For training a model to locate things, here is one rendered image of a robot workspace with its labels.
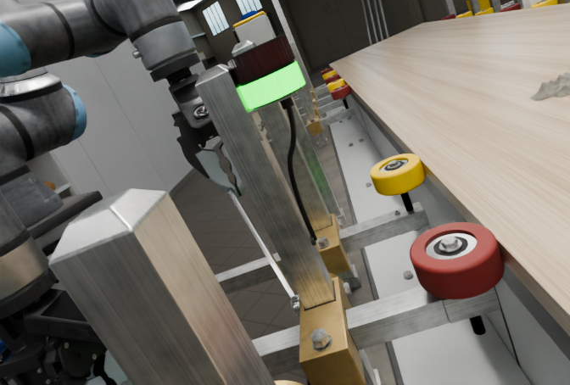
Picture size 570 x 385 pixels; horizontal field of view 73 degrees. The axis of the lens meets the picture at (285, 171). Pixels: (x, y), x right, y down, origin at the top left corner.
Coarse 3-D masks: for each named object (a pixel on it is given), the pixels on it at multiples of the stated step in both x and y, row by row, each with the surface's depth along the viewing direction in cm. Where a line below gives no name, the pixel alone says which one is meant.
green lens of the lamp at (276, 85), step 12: (276, 72) 34; (288, 72) 35; (300, 72) 36; (252, 84) 35; (264, 84) 34; (276, 84) 34; (288, 84) 35; (300, 84) 36; (252, 96) 35; (264, 96) 35; (276, 96) 35; (252, 108) 36
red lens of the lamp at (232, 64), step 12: (264, 48) 34; (276, 48) 34; (288, 48) 35; (240, 60) 34; (252, 60) 34; (264, 60) 34; (276, 60) 34; (288, 60) 35; (240, 72) 35; (252, 72) 34; (264, 72) 34
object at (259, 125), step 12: (252, 48) 34; (240, 84) 37; (288, 96) 36; (264, 108) 36; (288, 108) 38; (252, 120) 37; (264, 132) 39; (288, 156) 40; (288, 168) 40; (300, 204) 41; (312, 228) 42; (312, 240) 42
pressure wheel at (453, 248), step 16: (448, 224) 40; (464, 224) 39; (416, 240) 40; (432, 240) 40; (448, 240) 37; (464, 240) 38; (480, 240) 36; (496, 240) 36; (416, 256) 38; (432, 256) 37; (448, 256) 36; (464, 256) 35; (480, 256) 34; (496, 256) 35; (416, 272) 38; (432, 272) 35; (448, 272) 34; (464, 272) 34; (480, 272) 34; (496, 272) 35; (432, 288) 36; (448, 288) 35; (464, 288) 34; (480, 288) 34; (480, 320) 40
